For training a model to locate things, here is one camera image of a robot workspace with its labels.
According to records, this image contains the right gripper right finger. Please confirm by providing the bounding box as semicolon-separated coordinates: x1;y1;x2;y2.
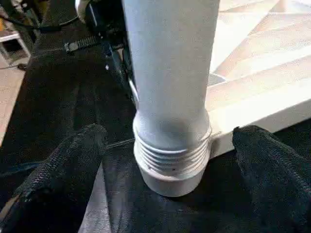
232;125;311;233

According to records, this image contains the white plastic table top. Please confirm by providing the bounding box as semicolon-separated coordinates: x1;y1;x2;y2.
205;0;311;158

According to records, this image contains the white plastic table leg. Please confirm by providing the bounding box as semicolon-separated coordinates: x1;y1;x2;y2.
121;0;222;198

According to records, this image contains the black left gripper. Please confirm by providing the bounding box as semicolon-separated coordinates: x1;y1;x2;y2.
87;0;138;103

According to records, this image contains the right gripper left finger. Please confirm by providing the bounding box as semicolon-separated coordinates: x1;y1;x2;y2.
0;124;108;233

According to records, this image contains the black work mat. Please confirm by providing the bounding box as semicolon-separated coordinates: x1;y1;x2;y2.
0;0;311;233

